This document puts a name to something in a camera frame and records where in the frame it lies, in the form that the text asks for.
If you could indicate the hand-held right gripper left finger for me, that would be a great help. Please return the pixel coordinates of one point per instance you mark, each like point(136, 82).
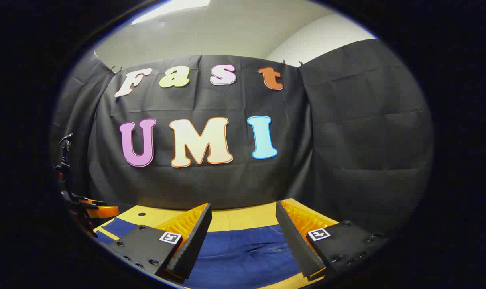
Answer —
point(194, 241)

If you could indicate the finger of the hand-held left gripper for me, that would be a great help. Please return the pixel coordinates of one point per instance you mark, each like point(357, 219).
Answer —
point(104, 210)

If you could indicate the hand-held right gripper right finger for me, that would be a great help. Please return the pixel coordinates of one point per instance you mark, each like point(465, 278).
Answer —
point(295, 241)

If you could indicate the blue jeans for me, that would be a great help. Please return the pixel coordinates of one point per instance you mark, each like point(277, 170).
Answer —
point(242, 257)

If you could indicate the black backdrop cloth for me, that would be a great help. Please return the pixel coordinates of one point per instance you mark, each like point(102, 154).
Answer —
point(234, 184)

